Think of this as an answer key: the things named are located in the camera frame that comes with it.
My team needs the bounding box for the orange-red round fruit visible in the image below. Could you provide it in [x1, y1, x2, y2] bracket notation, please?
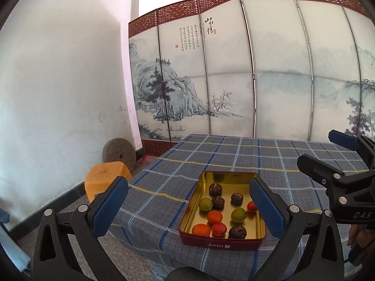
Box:
[207, 210, 223, 224]

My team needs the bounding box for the person's right hand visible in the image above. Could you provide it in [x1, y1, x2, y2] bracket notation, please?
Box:
[348, 225, 371, 247]

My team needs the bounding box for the white cloth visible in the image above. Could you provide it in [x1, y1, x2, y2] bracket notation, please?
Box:
[0, 234, 31, 273]

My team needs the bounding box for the gold metal tin box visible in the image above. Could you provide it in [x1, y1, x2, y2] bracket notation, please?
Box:
[179, 170, 266, 251]

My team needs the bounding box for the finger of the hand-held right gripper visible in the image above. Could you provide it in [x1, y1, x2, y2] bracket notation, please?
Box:
[297, 154, 375, 208]
[328, 129, 375, 169]

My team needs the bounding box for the painted landscape folding screen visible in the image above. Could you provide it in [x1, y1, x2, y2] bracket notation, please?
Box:
[128, 0, 375, 157]

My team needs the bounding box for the blue plaid tablecloth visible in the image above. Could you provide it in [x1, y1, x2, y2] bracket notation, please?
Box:
[108, 135, 370, 278]

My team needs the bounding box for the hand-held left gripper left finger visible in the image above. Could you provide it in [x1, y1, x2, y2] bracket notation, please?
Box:
[29, 176, 138, 281]

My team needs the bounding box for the orange plastic stool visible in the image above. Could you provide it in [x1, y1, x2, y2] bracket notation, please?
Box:
[84, 162, 133, 202]

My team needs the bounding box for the orange tangerine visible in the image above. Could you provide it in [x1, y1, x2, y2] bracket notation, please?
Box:
[192, 224, 211, 237]

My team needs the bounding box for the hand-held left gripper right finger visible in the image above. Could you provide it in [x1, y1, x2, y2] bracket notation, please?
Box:
[248, 177, 346, 281]

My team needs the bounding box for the grey round millstone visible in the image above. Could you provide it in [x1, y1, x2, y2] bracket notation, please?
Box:
[103, 138, 137, 172]

